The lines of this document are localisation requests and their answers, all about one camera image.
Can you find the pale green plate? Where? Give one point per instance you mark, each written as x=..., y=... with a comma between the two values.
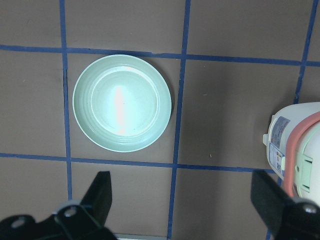
x=121, y=103

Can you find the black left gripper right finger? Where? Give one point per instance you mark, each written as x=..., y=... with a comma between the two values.
x=287, y=218

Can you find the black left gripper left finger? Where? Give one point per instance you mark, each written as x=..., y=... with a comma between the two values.
x=91, y=212

